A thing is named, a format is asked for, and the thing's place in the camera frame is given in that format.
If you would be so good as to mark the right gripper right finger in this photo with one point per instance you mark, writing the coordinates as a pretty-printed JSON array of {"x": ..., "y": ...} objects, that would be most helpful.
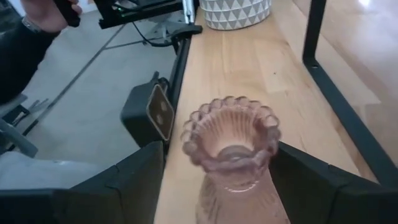
[{"x": 335, "y": 199}]

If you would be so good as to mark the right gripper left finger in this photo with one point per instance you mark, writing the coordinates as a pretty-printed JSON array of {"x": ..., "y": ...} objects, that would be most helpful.
[{"x": 93, "y": 202}]

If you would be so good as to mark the pink ribbed glass candle holder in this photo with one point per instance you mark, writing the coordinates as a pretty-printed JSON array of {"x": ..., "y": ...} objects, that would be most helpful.
[{"x": 233, "y": 199}]

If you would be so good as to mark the person's forearm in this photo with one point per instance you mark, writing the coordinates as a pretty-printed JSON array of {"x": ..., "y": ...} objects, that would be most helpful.
[{"x": 18, "y": 62}]

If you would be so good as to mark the black perforated metal shelf riser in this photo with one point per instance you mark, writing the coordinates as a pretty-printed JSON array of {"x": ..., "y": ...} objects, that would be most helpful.
[{"x": 342, "y": 115}]

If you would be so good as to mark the grey chair base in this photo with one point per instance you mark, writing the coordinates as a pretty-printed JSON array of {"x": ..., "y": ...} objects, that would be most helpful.
[{"x": 15, "y": 137}]

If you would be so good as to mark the person's wristwatch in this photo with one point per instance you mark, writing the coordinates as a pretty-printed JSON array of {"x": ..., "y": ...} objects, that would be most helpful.
[{"x": 31, "y": 25}]

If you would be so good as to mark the black equipment base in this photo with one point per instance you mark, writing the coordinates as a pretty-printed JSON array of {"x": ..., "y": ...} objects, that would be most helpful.
[{"x": 140, "y": 15}]

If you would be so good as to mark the person's hand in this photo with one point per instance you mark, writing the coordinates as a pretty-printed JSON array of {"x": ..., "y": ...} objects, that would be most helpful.
[{"x": 40, "y": 12}]

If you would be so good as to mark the succulent in white patterned pot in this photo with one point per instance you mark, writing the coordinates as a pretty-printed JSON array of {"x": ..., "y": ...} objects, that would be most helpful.
[{"x": 233, "y": 14}]

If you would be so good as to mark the black table-level camera box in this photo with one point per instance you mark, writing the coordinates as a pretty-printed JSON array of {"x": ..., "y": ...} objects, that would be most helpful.
[{"x": 136, "y": 112}]

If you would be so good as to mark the black aluminium table frame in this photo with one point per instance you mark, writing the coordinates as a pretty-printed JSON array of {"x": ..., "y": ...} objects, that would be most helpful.
[{"x": 180, "y": 68}]

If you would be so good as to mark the silver metal bracket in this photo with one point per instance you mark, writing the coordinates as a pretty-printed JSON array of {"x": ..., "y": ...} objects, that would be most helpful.
[{"x": 188, "y": 12}]

